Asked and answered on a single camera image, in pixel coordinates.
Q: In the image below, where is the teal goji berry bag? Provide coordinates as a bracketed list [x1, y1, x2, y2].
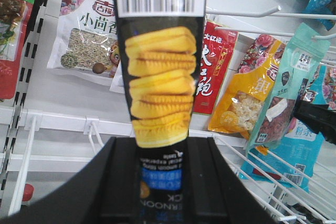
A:
[246, 23, 330, 152]

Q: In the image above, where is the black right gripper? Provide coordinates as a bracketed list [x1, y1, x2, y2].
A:
[293, 101, 335, 145]

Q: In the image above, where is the red Dahongpao bag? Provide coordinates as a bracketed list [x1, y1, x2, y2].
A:
[193, 20, 238, 115]

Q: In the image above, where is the blue sweet potato noodle bag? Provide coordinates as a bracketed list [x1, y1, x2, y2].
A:
[240, 63, 326, 193]

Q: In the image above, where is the white fennel seed bag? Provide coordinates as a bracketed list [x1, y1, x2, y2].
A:
[47, 0, 120, 86]

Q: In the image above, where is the white peppercorn bag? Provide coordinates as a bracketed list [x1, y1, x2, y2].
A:
[109, 63, 124, 94]

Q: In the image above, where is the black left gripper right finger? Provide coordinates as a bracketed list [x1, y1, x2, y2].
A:
[182, 137, 275, 223]

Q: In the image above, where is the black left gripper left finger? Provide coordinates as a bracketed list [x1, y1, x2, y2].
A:
[1, 137, 139, 223]

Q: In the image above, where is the red black bean bag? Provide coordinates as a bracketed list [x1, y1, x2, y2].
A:
[1, 0, 35, 99]

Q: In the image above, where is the yellow white fungus bag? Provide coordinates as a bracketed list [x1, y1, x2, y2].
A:
[207, 34, 286, 139]

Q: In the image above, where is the black Franzzi cookie box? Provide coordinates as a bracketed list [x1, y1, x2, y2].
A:
[115, 0, 206, 223]

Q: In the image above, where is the blue bag top right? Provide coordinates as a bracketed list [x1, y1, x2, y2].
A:
[302, 0, 335, 15]

